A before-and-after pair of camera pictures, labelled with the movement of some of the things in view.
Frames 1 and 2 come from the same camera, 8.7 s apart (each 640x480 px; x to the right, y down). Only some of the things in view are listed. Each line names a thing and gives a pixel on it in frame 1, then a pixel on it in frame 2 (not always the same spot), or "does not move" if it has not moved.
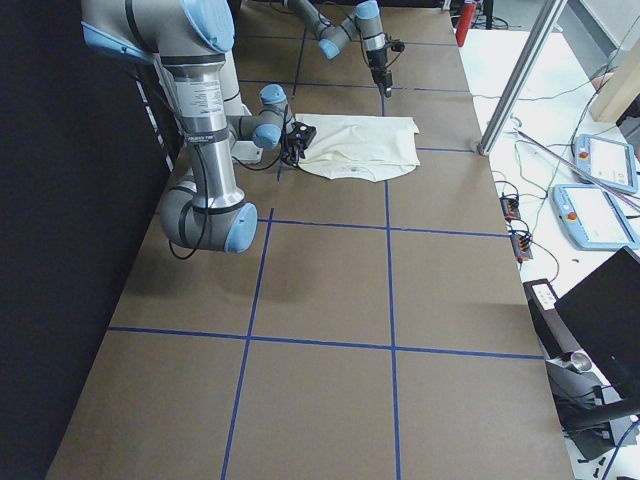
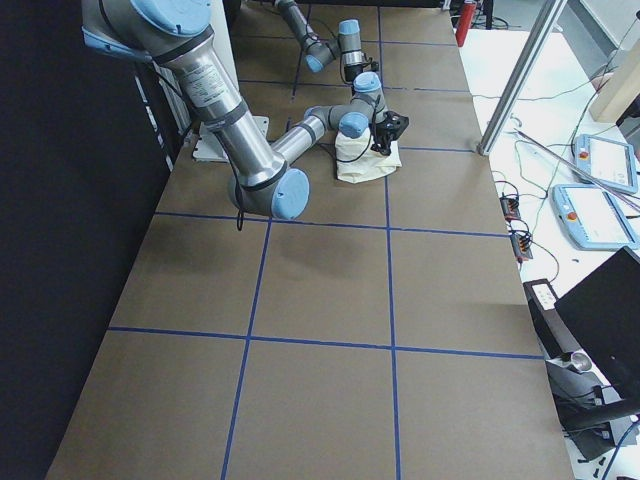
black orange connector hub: [510, 207] does not move
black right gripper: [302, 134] → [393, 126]
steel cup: [581, 361] does not move
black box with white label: [554, 330] does not move
